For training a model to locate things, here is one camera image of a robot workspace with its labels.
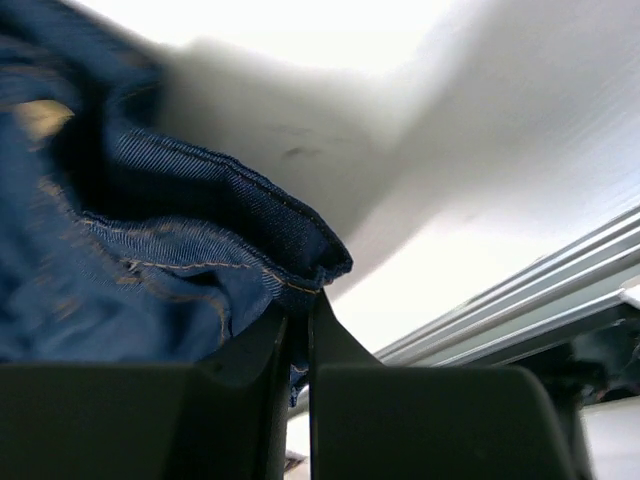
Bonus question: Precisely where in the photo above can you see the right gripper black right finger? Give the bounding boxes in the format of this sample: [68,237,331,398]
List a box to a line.
[308,295,592,479]

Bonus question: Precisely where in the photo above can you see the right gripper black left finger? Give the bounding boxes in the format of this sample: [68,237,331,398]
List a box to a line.
[1,306,289,479]

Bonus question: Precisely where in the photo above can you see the dark blue denim trousers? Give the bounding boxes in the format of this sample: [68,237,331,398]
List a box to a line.
[1,1,352,394]

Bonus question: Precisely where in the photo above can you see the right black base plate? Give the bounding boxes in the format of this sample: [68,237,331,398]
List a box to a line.
[515,304,639,407]

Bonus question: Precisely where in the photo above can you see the aluminium table frame rail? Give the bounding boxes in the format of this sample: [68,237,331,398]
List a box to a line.
[287,207,640,416]

